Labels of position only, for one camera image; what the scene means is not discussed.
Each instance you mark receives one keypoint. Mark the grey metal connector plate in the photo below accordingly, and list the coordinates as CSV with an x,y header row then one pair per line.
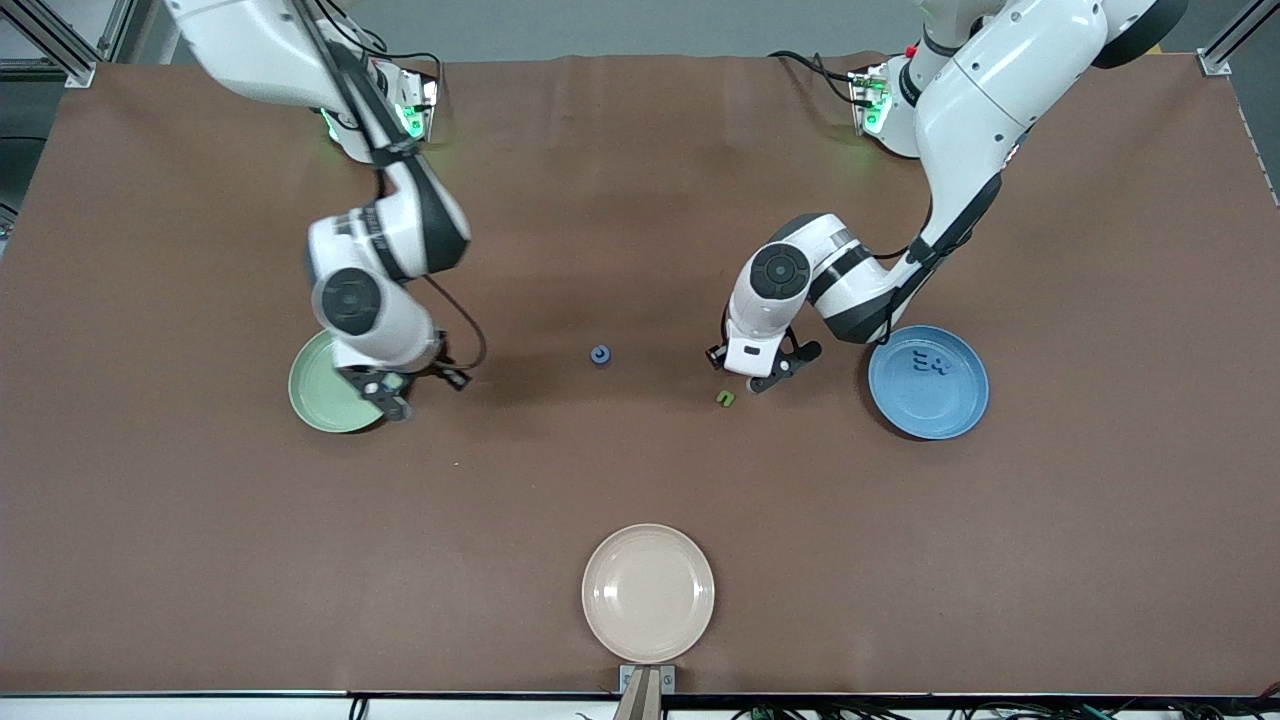
x,y
868,100
422,105

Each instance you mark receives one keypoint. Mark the blue foam letter m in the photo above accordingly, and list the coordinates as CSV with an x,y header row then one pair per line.
x,y
919,362

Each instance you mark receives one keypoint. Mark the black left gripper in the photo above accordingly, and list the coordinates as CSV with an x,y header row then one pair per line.
x,y
717,353

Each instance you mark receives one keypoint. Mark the blue foam letter C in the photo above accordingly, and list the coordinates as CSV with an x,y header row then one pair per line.
x,y
594,356

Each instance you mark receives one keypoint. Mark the large table cover sheet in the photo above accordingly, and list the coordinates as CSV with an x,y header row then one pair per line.
x,y
640,470

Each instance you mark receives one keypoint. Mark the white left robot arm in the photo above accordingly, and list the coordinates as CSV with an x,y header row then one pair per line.
x,y
990,90

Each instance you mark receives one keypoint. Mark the grey metal post bracket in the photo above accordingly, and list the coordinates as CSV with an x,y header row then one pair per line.
x,y
627,678

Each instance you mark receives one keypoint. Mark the light green plate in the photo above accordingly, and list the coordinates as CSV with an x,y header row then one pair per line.
x,y
315,390

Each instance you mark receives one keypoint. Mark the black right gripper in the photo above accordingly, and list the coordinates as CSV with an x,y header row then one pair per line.
x,y
437,371

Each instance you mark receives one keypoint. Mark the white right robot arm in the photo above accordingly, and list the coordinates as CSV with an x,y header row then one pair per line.
x,y
250,50

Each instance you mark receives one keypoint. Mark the aluminium frame profile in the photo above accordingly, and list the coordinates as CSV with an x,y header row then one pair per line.
x,y
1215,62
75,70

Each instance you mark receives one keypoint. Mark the blue plate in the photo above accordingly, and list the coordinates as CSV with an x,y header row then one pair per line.
x,y
930,405

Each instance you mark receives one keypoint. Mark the beige plate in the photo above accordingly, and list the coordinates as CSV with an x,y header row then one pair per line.
x,y
648,595

